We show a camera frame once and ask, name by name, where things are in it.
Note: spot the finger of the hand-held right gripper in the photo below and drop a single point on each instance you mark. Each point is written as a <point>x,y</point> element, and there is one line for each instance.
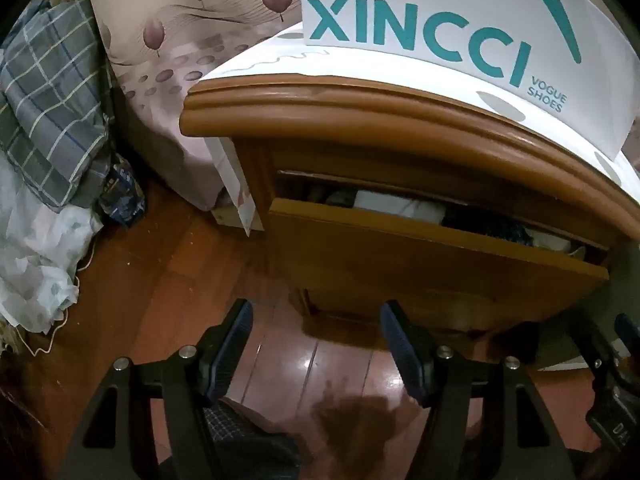
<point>602,367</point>
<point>629,330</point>

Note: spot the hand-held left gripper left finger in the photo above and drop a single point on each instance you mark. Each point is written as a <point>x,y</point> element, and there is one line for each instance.
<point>227,355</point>

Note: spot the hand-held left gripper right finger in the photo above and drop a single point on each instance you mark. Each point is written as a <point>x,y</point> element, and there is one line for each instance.
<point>405,355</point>

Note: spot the white underwear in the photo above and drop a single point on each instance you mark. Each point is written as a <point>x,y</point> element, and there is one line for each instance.
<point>395,206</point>

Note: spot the white shoe box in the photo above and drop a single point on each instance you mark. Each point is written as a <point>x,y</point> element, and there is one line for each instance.
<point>450,0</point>

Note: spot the person's dark plaid pants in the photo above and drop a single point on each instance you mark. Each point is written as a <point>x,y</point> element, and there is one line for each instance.
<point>235,430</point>

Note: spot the white paper bag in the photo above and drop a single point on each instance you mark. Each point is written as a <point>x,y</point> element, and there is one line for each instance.
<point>232,185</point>

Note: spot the blue plastic packet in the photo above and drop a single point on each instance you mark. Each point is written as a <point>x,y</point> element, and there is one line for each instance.
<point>122,200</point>

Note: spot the white floral cloth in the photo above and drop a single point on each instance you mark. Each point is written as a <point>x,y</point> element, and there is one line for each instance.
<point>35,260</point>

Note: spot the wooden nightstand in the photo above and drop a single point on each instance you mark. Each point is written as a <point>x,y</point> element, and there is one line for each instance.
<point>350,110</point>

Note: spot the white dotted cloth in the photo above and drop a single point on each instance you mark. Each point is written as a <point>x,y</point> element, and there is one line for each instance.
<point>280,65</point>

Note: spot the grey plaid quilt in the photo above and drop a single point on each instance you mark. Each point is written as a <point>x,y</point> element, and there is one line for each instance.
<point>45,85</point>

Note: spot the leaf print bed sheet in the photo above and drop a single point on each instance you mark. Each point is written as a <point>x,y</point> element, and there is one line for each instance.
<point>175,20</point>

